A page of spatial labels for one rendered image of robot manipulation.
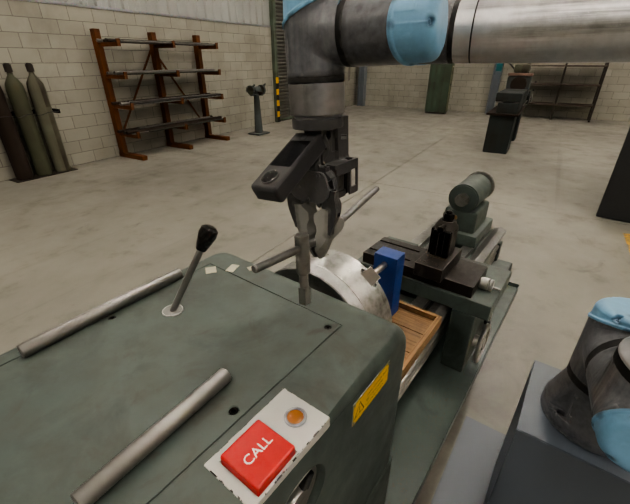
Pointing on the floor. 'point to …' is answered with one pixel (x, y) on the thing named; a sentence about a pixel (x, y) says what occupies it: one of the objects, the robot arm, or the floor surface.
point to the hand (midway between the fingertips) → (314, 252)
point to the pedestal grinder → (257, 108)
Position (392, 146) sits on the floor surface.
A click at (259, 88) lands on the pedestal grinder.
